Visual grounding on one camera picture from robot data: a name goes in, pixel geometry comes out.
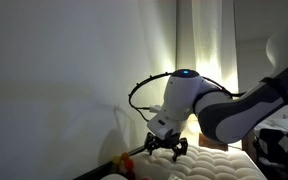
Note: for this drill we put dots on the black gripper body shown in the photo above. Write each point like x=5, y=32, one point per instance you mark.
x=170, y=141

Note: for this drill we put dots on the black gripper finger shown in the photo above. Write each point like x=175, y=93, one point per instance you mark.
x=180, y=148
x=151, y=143

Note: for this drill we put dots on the colorful felt ball garland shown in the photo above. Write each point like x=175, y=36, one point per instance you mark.
x=128, y=164

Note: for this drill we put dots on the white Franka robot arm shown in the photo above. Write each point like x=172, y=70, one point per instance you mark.
x=217, y=113

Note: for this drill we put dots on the white shade table lamp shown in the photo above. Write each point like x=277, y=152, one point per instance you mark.
x=214, y=144

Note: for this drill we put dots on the large white tufted cushion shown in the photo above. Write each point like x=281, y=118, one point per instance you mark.
x=210, y=165

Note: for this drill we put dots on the dark quilt with white diamonds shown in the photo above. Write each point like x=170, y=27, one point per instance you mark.
x=277, y=146

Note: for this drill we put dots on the white bed sheet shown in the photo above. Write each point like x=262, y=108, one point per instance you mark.
x=277, y=124

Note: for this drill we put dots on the white curtain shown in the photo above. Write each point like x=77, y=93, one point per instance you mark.
x=184, y=40

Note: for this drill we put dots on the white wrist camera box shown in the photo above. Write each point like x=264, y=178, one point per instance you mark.
x=162, y=128

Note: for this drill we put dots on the black bench back rail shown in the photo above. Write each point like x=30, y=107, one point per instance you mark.
x=99, y=170

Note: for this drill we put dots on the brown wooden bed post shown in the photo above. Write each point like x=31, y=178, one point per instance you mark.
x=247, y=150

